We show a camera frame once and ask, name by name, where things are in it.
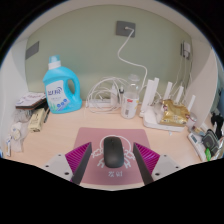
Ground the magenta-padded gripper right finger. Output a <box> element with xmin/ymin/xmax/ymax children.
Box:
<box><xmin>132</xmin><ymin>142</ymin><xmax>183</xmax><ymax>186</ymax></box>

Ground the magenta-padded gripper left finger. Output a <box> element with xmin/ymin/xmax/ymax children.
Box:
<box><xmin>43</xmin><ymin>142</ymin><xmax>93</xmax><ymax>186</ymax></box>

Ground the black computer mouse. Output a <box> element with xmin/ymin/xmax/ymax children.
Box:
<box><xmin>102</xmin><ymin>136</ymin><xmax>125</xmax><ymax>169</ymax></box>

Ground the pink printed mouse pad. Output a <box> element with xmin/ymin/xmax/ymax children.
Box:
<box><xmin>71</xmin><ymin>126</ymin><xmax>152</xmax><ymax>186</ymax></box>

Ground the white router with antennas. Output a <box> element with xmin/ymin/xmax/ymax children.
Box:
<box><xmin>139</xmin><ymin>77</ymin><xmax>197</xmax><ymax>133</ymax></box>

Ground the gold foil bag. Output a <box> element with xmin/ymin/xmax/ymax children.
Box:
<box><xmin>159</xmin><ymin>98</ymin><xmax>191</xmax><ymax>127</ymax></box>

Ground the pale yellow small box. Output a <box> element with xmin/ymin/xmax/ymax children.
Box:
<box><xmin>27</xmin><ymin>107</ymin><xmax>46</xmax><ymax>133</ymax></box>

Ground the small clear jar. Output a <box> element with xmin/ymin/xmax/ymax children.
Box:
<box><xmin>186</xmin><ymin>112</ymin><xmax>198</xmax><ymax>129</ymax></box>

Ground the clear plastic bottle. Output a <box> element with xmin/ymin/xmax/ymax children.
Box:
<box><xmin>120</xmin><ymin>73</ymin><xmax>141</xmax><ymax>120</ymax></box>

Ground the small green pack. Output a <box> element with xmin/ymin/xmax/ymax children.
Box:
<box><xmin>204</xmin><ymin>147</ymin><xmax>213</xmax><ymax>162</ymax></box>

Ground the clear plastic bag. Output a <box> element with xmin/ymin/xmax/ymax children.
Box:
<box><xmin>9</xmin><ymin>121</ymin><xmax>31</xmax><ymax>153</ymax></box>

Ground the white packet with yellow print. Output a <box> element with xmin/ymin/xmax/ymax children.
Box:
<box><xmin>4</xmin><ymin>133</ymin><xmax>14</xmax><ymax>158</ymax></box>

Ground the stack of booklets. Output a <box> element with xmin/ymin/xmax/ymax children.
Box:
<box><xmin>14</xmin><ymin>92</ymin><xmax>48</xmax><ymax>111</ymax></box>

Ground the blue detergent bottle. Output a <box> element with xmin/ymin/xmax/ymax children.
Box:
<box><xmin>42</xmin><ymin>54</ymin><xmax>83</xmax><ymax>115</ymax></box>

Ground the black cloth bag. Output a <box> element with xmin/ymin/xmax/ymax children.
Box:
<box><xmin>209</xmin><ymin>111</ymin><xmax>224</xmax><ymax>139</ymax></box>

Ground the white shelf unit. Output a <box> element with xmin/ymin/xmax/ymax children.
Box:
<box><xmin>0</xmin><ymin>0</ymin><xmax>221</xmax><ymax>148</ymax></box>

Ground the coiled white power strip cable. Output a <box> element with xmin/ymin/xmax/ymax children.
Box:
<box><xmin>85</xmin><ymin>76</ymin><xmax>125</xmax><ymax>113</ymax></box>

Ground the white wall cable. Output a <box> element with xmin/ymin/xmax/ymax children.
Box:
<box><xmin>117</xmin><ymin>27</ymin><xmax>149</xmax><ymax>91</ymax></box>

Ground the white wall charger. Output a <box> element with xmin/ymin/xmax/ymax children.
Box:
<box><xmin>180</xmin><ymin>40</ymin><xmax>193</xmax><ymax>61</ymax></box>

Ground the grey blank wall plate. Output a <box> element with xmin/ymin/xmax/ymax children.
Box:
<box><xmin>25</xmin><ymin>40</ymin><xmax>40</xmax><ymax>61</ymax></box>

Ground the grey wall socket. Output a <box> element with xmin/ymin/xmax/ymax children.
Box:
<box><xmin>115</xmin><ymin>20</ymin><xmax>137</xmax><ymax>38</ymax></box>

